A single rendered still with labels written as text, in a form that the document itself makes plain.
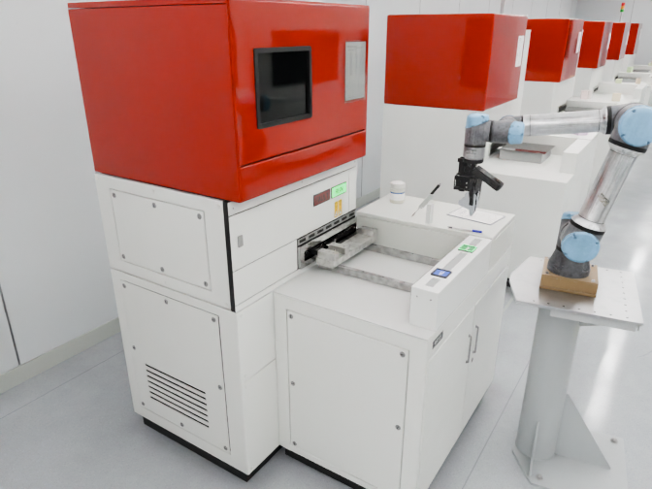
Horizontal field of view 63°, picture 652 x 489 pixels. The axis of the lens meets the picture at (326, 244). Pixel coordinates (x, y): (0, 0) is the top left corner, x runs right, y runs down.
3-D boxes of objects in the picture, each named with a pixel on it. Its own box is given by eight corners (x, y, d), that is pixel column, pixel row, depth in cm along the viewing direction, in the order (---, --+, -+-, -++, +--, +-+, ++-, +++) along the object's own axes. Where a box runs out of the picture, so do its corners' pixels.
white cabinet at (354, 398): (278, 461, 231) (272, 292, 200) (383, 354, 306) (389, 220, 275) (415, 532, 198) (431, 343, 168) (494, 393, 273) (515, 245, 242)
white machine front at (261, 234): (231, 310, 186) (222, 201, 171) (350, 239, 249) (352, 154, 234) (237, 313, 184) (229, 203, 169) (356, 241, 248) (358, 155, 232)
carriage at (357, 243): (316, 264, 215) (316, 257, 214) (361, 237, 243) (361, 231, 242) (333, 269, 211) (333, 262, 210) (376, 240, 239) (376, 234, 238)
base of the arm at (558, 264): (584, 265, 209) (590, 241, 205) (593, 280, 195) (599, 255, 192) (543, 260, 212) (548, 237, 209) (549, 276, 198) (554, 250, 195)
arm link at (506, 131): (525, 118, 185) (492, 116, 189) (525, 122, 176) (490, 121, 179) (522, 141, 188) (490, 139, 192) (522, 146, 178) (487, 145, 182)
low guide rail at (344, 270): (318, 267, 220) (318, 260, 219) (320, 265, 221) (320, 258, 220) (432, 298, 194) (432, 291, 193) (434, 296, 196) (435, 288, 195)
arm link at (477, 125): (491, 115, 178) (465, 114, 181) (487, 148, 182) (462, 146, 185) (492, 113, 185) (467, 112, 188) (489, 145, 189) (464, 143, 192)
